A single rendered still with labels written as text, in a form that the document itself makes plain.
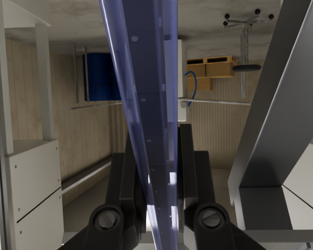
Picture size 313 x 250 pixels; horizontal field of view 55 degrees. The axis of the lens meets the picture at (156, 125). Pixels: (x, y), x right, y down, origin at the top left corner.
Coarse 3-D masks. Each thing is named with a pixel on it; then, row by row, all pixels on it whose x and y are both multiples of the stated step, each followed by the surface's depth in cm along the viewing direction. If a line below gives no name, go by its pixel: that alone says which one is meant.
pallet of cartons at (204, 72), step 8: (224, 56) 660; (192, 64) 689; (200, 64) 684; (208, 64) 678; (216, 64) 670; (224, 64) 663; (232, 64) 677; (200, 72) 686; (208, 72) 680; (216, 72) 672; (224, 72) 664; (232, 72) 677; (192, 80) 732; (200, 80) 726; (208, 80) 719; (192, 88) 734; (200, 88) 728; (208, 88) 721
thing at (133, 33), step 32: (128, 0) 5; (160, 0) 5; (128, 32) 6; (160, 32) 6; (128, 64) 6; (160, 64) 6; (128, 96) 7; (160, 96) 7; (128, 128) 8; (160, 128) 8; (160, 160) 10; (160, 192) 12; (160, 224) 15
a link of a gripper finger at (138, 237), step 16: (128, 144) 12; (112, 160) 13; (128, 160) 12; (112, 176) 12; (128, 176) 11; (112, 192) 12; (128, 192) 11; (128, 208) 11; (144, 208) 13; (128, 224) 11; (144, 224) 12; (80, 240) 10; (128, 240) 11
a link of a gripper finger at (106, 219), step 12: (108, 204) 11; (96, 216) 11; (108, 216) 11; (120, 216) 10; (96, 228) 10; (108, 228) 10; (120, 228) 10; (84, 240) 10; (96, 240) 10; (108, 240) 10; (120, 240) 10
